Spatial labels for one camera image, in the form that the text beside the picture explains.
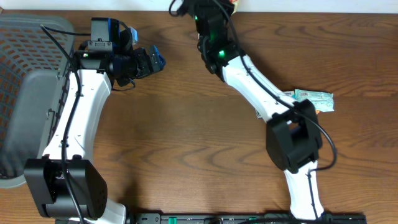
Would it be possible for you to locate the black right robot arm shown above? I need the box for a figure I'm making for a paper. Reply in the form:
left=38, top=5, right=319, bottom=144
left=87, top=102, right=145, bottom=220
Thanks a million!
left=177, top=1, right=325, bottom=220

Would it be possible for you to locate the white blue snack bag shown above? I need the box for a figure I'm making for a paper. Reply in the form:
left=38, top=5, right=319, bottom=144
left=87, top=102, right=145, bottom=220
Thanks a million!
left=229, top=0, right=239, bottom=14

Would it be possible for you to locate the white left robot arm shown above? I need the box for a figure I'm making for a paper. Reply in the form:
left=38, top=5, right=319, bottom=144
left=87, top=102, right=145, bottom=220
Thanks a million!
left=24, top=17, right=165, bottom=224

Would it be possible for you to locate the orange white small box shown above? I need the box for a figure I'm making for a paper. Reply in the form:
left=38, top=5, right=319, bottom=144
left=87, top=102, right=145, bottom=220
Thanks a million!
left=284, top=91, right=295, bottom=98

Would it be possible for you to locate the black mounting rail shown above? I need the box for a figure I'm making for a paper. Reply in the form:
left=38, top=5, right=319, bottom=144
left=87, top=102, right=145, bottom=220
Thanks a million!
left=125, top=213, right=368, bottom=224

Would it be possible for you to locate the green wet wipe packet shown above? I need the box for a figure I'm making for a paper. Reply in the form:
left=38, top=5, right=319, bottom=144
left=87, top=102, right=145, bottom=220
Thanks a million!
left=295, top=89, right=334, bottom=112

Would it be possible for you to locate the dark grey plastic basket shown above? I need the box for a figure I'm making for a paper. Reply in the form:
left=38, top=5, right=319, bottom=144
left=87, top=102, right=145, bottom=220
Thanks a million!
left=1, top=14, right=74, bottom=189

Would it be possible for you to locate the dark green round-label packet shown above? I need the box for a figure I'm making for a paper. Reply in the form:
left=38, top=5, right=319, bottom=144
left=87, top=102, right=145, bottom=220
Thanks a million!
left=256, top=111, right=262, bottom=119

